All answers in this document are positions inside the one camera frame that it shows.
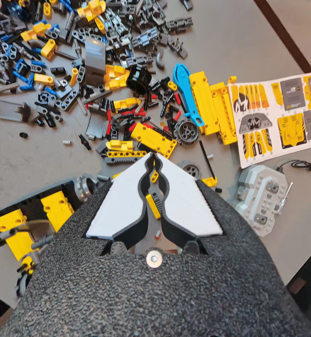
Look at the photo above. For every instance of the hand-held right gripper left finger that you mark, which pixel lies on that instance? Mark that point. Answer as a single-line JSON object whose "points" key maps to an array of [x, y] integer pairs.
{"points": [[121, 208]]}

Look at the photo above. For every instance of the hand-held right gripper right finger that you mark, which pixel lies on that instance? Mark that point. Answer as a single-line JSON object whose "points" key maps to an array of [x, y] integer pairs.
{"points": [[187, 208]]}

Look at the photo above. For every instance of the pile of building bricks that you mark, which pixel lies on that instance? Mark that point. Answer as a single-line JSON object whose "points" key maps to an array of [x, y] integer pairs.
{"points": [[65, 65]]}

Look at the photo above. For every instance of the grey desk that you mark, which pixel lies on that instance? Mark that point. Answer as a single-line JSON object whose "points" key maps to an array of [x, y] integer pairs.
{"points": [[237, 39]]}

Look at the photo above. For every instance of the small yellow connector brick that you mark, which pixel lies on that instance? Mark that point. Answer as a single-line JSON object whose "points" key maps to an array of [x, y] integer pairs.
{"points": [[210, 181]]}

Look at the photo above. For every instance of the grey toothed wheel hub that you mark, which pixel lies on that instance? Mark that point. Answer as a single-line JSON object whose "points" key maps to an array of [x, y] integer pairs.
{"points": [[187, 131], [191, 168]]}

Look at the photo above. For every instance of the long black axle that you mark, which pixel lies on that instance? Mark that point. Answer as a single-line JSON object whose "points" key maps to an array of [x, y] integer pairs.
{"points": [[206, 160]]}

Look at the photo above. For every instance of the yellow beam with holes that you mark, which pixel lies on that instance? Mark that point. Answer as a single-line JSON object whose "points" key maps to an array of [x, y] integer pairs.
{"points": [[126, 154]]}

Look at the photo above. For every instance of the yellow black brick vehicle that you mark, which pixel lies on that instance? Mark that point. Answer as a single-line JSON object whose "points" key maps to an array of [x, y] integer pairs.
{"points": [[52, 205]]}

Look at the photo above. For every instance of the black cross connector brick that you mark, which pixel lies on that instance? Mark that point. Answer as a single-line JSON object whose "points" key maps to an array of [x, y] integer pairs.
{"points": [[84, 141]]}

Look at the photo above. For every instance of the light grey battery box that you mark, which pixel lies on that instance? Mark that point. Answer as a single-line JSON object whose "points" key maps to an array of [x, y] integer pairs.
{"points": [[260, 189]]}

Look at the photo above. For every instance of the long yellow brick panel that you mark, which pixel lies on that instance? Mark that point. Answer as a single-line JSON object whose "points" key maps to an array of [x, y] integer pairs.
{"points": [[224, 113], [154, 138], [202, 102]]}

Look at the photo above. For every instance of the yellow grey sticker sheet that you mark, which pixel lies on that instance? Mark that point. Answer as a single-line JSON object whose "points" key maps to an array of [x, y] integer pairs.
{"points": [[276, 126]]}

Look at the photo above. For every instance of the small black bushing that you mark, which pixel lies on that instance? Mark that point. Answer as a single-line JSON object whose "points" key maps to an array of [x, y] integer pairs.
{"points": [[23, 135]]}

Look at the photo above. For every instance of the blue brick separator tool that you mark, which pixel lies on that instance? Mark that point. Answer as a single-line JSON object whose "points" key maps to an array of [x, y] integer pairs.
{"points": [[183, 84]]}

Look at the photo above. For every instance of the black toy tyre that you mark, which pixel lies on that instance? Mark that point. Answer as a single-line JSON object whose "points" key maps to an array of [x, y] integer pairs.
{"points": [[138, 79]]}

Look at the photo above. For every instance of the grey curved panel piece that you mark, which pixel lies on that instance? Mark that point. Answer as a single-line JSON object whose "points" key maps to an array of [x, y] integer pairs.
{"points": [[11, 110]]}

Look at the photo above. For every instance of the large grey curved panel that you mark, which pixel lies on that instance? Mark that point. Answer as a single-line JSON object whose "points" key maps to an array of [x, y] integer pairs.
{"points": [[94, 56]]}

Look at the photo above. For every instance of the adjoining grey table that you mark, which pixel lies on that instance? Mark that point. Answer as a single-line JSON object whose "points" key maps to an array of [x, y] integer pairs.
{"points": [[303, 21]]}

